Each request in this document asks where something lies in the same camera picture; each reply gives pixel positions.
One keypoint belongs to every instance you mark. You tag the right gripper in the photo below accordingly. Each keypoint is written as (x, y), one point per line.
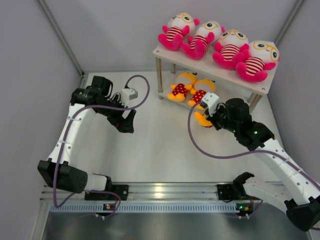
(220, 107)

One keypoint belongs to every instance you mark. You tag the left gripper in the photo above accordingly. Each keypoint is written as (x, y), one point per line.
(124, 125)

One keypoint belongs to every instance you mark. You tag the orange plush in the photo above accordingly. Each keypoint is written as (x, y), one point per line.
(202, 121)
(199, 89)

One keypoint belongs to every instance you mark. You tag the orange plush polka dress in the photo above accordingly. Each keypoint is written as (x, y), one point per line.
(183, 83)

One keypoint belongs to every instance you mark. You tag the pink panda plush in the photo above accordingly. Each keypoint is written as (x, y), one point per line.
(176, 30)
(261, 57)
(228, 50)
(206, 34)

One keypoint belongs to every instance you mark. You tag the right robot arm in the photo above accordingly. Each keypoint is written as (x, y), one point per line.
(302, 204)

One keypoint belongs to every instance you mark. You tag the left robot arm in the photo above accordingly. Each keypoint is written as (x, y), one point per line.
(61, 169)

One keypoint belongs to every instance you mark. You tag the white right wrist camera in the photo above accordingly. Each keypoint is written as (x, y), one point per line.
(210, 102)

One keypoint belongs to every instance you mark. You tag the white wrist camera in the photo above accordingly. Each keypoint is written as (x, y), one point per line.
(127, 94)
(210, 102)

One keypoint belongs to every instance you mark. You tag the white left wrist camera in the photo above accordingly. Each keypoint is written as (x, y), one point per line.
(127, 94)

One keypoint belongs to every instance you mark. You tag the aluminium left frame rail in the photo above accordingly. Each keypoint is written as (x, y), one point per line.
(83, 80)

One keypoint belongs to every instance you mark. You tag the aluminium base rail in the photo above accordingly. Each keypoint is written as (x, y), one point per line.
(158, 191)

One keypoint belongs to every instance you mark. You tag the white slotted cable duct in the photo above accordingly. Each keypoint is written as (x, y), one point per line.
(148, 207)

